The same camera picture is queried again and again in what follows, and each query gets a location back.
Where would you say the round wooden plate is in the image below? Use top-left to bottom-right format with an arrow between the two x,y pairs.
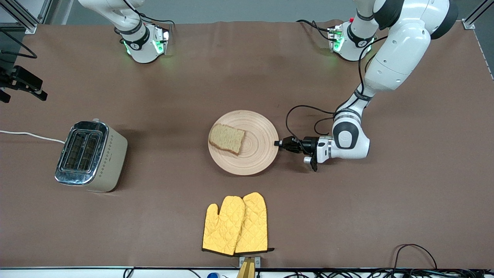
208,110 -> 279,176

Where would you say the slice of brown toast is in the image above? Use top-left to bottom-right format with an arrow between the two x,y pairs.
209,124 -> 246,156

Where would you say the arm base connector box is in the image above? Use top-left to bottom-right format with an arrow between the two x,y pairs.
328,24 -> 345,53
152,25 -> 171,55

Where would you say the yellow quilted oven mitt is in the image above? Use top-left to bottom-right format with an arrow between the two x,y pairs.
202,196 -> 246,256
234,192 -> 275,254

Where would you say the cream and chrome toaster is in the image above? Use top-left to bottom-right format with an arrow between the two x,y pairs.
54,118 -> 128,193

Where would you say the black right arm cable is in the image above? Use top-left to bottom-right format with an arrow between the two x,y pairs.
0,29 -> 38,59

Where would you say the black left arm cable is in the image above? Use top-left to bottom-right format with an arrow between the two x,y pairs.
286,36 -> 388,140

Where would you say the white toaster power cable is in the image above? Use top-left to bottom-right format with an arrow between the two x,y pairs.
0,130 -> 65,144

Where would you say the aluminium frame profile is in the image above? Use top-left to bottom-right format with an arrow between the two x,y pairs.
0,0 -> 52,34
461,0 -> 494,30

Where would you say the black arm base cable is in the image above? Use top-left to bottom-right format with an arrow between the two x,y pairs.
137,12 -> 176,28
296,19 -> 332,41

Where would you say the black looped cable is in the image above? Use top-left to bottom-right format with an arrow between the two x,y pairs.
391,244 -> 438,271

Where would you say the black cable bundle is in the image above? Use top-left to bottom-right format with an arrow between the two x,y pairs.
286,268 -> 494,278

